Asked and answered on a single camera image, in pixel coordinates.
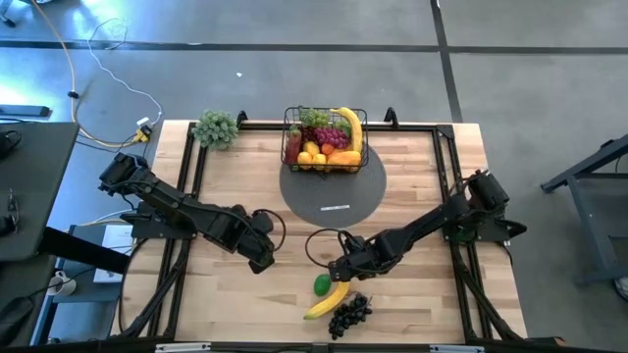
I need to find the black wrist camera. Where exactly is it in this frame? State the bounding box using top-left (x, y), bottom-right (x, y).
top-left (338, 230), bottom-right (363, 256)
top-left (252, 211), bottom-right (275, 234)

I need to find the round grey woven placemat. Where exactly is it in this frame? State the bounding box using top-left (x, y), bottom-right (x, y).
top-left (278, 144), bottom-right (388, 229)

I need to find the grey metal table frame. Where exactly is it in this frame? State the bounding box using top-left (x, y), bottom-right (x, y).
top-left (539, 132), bottom-right (628, 288)

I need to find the dark grey desk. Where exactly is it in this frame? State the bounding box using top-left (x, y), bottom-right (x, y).
top-left (0, 121), bottom-right (80, 264)

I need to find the black flat bar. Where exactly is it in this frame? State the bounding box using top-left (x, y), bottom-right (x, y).
top-left (0, 103), bottom-right (52, 119)

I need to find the yellow cable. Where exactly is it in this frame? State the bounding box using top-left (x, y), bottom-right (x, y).
top-left (29, 0), bottom-right (148, 148)

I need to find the black grapes bunch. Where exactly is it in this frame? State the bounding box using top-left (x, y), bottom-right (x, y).
top-left (327, 292), bottom-right (374, 342)

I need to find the black wire basket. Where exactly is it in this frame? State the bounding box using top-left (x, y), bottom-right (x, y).
top-left (281, 105), bottom-right (370, 174)

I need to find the white paper sheet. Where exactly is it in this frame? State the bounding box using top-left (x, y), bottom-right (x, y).
top-left (92, 224), bottom-right (136, 284)

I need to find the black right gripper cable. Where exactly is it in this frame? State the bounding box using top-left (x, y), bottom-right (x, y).
top-left (303, 227), bottom-right (352, 270)

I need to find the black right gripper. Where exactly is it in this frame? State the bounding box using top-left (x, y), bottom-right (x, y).
top-left (327, 234), bottom-right (396, 284)

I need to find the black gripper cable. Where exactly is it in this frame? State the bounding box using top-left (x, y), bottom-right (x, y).
top-left (303, 227), bottom-right (352, 270)
top-left (252, 208), bottom-right (288, 254)

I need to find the black aluminium table frame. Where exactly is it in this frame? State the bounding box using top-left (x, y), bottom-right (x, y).
top-left (110, 120), bottom-right (565, 353)

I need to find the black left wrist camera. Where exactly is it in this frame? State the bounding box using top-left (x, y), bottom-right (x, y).
top-left (252, 211), bottom-right (275, 234)

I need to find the pink purple grapes bunch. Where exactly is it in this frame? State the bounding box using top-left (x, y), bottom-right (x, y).
top-left (313, 126), bottom-right (350, 150)

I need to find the orange yellow mango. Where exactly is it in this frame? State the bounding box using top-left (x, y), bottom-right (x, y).
top-left (326, 149), bottom-right (363, 173)

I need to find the large yellow banana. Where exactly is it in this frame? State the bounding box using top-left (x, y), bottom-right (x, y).
top-left (302, 279), bottom-right (352, 322)

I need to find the potted green succulent plant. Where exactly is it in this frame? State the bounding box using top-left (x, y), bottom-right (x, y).
top-left (192, 108), bottom-right (240, 151)

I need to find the green grapes bunch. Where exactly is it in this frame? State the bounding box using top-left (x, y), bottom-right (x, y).
top-left (297, 106), bottom-right (331, 129)

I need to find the white yellow power plug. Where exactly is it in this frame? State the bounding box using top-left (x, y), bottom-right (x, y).
top-left (131, 116), bottom-right (154, 144)

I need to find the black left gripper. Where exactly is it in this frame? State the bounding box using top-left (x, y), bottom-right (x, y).
top-left (213, 204), bottom-right (277, 276)

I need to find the white mug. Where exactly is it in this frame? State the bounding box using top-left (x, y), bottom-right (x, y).
top-left (46, 269), bottom-right (79, 298)

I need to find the white cable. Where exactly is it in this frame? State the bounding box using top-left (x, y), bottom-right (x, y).
top-left (86, 18), bottom-right (164, 126)

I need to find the small yellow banana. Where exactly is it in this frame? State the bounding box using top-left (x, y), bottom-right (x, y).
top-left (329, 106), bottom-right (364, 154)

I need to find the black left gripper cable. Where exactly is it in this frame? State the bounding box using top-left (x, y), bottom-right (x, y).
top-left (252, 208), bottom-right (288, 254)

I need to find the black desk beam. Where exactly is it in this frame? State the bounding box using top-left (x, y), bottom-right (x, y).
top-left (37, 226), bottom-right (132, 276)

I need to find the silver aluminium bracket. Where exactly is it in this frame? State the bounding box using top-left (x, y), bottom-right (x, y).
top-left (155, 342), bottom-right (212, 353)
top-left (430, 344), bottom-right (485, 353)

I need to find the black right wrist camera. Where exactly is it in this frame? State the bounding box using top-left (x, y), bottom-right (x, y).
top-left (338, 230), bottom-right (363, 256)

